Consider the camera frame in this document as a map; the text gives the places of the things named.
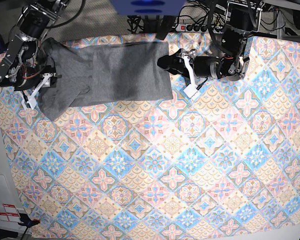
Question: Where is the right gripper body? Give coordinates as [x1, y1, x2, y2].
[14, 71, 58, 110]

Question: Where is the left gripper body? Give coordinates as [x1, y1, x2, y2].
[176, 48, 222, 99]

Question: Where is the grey T-shirt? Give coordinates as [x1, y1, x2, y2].
[38, 38, 173, 121]

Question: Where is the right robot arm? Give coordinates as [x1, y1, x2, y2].
[0, 0, 70, 109]

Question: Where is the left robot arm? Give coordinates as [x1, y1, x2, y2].
[157, 0, 263, 101]

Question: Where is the white power strip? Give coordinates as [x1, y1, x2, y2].
[171, 23, 224, 34]

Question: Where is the patterned tile tablecloth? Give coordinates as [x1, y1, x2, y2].
[0, 37, 300, 240]

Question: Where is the white box with red labels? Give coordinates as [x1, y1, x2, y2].
[0, 175, 26, 234]

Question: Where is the blue clamp bottom left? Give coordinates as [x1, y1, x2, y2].
[18, 217, 40, 228]

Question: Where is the black centre post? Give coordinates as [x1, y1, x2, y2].
[155, 15, 176, 41]

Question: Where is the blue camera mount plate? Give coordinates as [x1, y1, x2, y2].
[110, 0, 186, 16]

